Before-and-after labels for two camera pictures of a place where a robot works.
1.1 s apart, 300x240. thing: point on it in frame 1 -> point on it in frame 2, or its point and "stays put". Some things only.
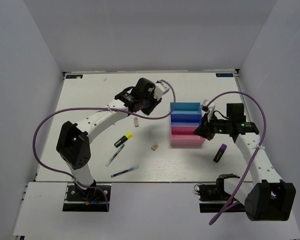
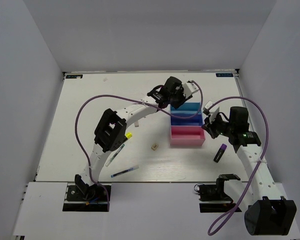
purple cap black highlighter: [220, 153] stays put
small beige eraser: [154, 147] stays put
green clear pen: [115, 155] stays put
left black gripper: [155, 103] -> [183, 98]
